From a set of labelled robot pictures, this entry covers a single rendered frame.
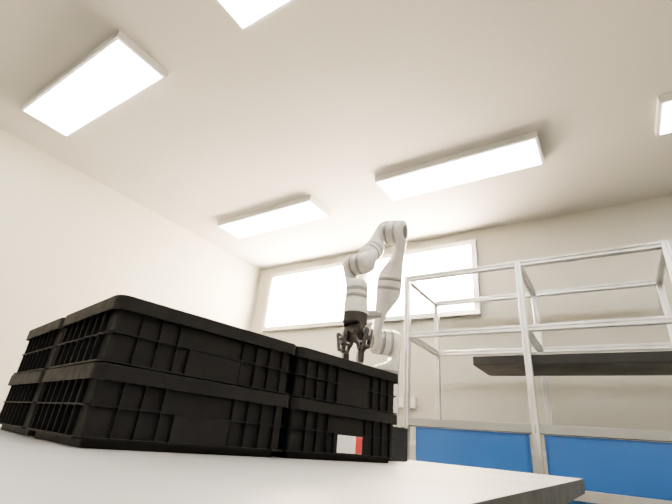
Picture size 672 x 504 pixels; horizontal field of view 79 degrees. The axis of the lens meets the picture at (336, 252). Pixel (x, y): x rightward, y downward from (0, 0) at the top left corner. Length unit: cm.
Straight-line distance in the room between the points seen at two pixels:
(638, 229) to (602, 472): 206
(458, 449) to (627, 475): 88
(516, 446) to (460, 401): 110
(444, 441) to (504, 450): 37
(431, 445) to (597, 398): 136
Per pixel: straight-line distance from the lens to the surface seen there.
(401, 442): 150
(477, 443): 297
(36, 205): 422
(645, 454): 287
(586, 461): 287
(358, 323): 125
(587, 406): 376
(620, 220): 419
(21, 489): 32
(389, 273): 153
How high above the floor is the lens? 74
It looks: 25 degrees up
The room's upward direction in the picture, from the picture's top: 5 degrees clockwise
